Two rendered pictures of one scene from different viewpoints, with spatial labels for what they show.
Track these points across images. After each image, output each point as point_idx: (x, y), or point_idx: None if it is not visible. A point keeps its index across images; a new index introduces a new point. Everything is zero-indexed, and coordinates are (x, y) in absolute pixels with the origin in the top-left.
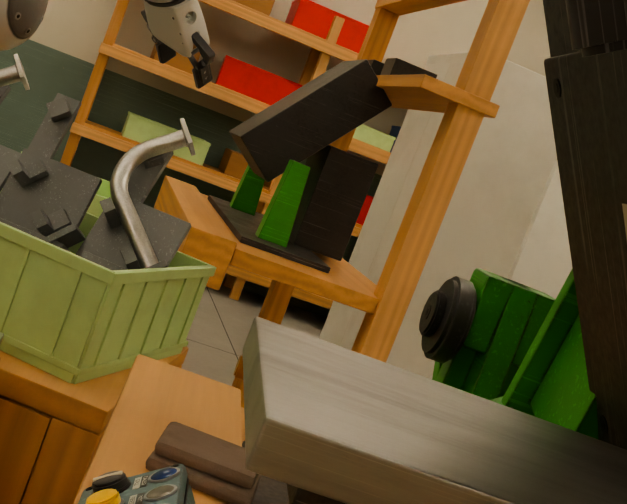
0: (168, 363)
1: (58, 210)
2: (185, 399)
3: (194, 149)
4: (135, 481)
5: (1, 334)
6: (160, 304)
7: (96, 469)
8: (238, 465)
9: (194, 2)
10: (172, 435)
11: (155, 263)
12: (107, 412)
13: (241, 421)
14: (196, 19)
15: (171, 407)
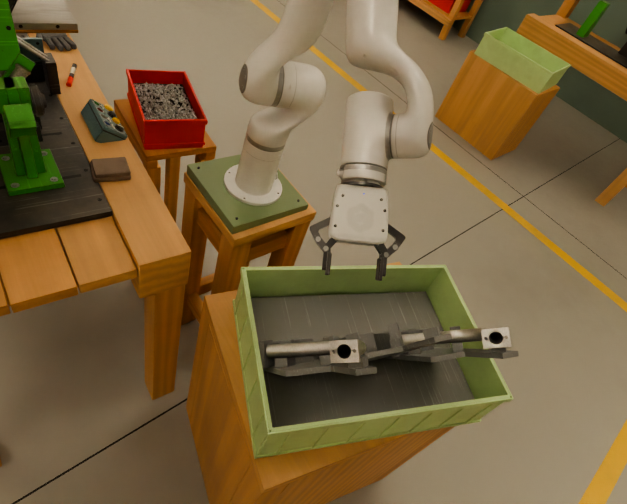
0: (242, 417)
1: None
2: (148, 223)
3: (330, 353)
4: (114, 127)
5: (232, 224)
6: (248, 353)
7: (135, 154)
8: (98, 160)
9: (336, 188)
10: (123, 161)
11: (269, 346)
12: (204, 296)
13: (126, 251)
14: (332, 203)
15: (146, 210)
